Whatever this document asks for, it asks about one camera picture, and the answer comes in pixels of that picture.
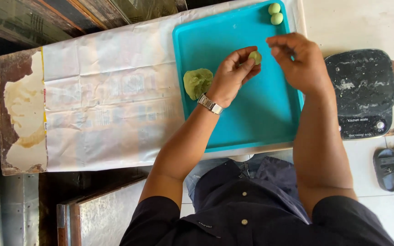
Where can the person's right hand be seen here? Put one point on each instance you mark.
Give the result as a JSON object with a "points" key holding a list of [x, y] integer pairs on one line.
{"points": [[303, 65]]}

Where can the person's left hand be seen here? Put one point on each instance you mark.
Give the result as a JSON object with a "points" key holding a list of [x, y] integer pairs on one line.
{"points": [[229, 77]]}

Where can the person's right fingers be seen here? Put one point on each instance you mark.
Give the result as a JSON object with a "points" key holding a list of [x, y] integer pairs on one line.
{"points": [[280, 46]]}

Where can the small green dough piece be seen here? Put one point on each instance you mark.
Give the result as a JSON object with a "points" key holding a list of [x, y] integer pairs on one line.
{"points": [[255, 57]]}

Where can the green dough ball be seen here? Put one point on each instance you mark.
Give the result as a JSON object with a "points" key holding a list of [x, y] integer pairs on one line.
{"points": [[276, 18], [274, 8]]}

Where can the turquoise plastic tray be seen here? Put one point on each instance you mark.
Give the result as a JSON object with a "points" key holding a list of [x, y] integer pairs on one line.
{"points": [[262, 112]]}

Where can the green dough lump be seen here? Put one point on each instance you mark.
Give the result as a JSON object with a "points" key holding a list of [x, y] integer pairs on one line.
{"points": [[197, 83]]}

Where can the silver wristwatch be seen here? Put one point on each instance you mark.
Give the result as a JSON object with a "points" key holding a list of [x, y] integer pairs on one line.
{"points": [[210, 104]]}

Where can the black kitchen scale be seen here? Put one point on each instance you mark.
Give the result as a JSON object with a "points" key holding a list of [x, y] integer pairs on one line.
{"points": [[363, 92]]}

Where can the blue jeans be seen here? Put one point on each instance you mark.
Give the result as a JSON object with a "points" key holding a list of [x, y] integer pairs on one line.
{"points": [[210, 170]]}

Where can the black sandal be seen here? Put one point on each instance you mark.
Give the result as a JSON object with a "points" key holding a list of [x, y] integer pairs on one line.
{"points": [[387, 169]]}

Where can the dark navy shirt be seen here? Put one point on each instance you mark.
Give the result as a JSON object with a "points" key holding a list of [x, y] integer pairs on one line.
{"points": [[251, 215]]}

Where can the white paper sheet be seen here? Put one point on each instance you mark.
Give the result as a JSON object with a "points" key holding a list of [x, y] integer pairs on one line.
{"points": [[115, 102]]}

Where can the wooden framed glass pane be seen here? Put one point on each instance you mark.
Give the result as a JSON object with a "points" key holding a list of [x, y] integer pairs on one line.
{"points": [[67, 17]]}

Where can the wooden framed metal panel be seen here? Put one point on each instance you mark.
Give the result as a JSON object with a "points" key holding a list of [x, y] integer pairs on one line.
{"points": [[104, 215]]}

